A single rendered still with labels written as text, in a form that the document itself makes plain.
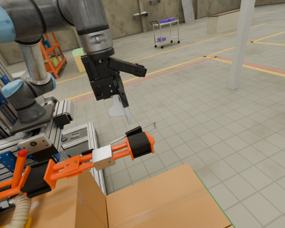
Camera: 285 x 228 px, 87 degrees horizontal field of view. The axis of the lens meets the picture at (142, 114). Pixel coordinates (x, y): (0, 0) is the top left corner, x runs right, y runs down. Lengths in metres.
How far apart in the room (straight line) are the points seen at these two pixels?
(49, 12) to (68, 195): 0.60
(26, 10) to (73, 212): 0.59
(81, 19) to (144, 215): 0.93
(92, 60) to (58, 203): 0.53
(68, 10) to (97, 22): 0.06
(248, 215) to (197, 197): 0.70
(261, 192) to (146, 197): 1.10
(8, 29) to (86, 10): 0.16
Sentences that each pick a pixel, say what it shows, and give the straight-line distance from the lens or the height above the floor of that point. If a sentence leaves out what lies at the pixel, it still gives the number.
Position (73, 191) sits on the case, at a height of 0.94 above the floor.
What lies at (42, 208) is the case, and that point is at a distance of 0.75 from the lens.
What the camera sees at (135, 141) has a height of 1.10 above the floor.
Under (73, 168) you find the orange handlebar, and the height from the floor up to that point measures 1.09.
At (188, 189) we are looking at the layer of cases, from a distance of 1.05.
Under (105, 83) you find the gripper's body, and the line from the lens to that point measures 0.41.
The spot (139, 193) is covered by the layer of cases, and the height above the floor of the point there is 0.54.
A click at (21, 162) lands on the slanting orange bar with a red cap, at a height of 1.16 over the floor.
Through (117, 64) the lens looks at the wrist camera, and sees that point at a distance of 0.42.
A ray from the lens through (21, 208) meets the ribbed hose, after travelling 0.67.
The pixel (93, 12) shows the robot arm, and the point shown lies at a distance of 0.39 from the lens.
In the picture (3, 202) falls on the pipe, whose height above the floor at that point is 1.03.
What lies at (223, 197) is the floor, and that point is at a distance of 1.68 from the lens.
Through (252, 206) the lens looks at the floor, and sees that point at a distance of 1.72.
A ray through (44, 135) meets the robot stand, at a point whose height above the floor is 0.99.
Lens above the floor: 1.47
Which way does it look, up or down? 34 degrees down
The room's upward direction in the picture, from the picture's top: 12 degrees counter-clockwise
